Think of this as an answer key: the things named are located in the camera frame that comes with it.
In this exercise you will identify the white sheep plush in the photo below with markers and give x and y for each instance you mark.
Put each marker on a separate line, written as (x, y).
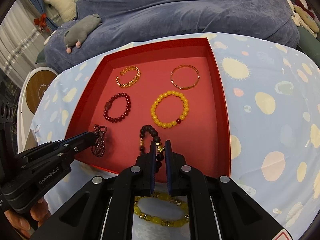
(65, 8)

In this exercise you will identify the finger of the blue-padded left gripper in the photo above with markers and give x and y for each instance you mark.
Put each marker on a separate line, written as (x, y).
(103, 208)

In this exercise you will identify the gold bangle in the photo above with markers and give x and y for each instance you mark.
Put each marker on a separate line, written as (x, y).
(185, 77)

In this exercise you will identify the blue curtain with red bow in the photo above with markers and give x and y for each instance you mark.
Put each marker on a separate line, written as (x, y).
(40, 10)

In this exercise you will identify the white round wooden-top stool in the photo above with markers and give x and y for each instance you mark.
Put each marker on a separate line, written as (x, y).
(32, 92)

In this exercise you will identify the beige plush toy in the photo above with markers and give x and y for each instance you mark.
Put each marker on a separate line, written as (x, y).
(302, 19)

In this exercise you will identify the blue-grey blanket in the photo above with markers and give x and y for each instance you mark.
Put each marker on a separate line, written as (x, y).
(126, 21)

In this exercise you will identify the red cardboard box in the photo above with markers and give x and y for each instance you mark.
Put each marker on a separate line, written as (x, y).
(131, 88)

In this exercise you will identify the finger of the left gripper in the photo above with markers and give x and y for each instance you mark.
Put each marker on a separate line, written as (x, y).
(49, 147)
(67, 149)

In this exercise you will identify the grey mouse plush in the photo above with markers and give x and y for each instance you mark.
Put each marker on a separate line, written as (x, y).
(77, 34)

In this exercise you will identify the red monkey plush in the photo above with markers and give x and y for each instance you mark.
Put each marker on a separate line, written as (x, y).
(306, 7)

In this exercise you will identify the person's hand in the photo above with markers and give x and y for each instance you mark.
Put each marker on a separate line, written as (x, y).
(39, 213)

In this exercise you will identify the light blue patterned sheet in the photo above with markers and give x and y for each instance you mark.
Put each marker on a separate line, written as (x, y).
(272, 94)

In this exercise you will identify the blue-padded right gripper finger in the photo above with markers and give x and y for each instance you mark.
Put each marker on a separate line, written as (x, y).
(218, 207)

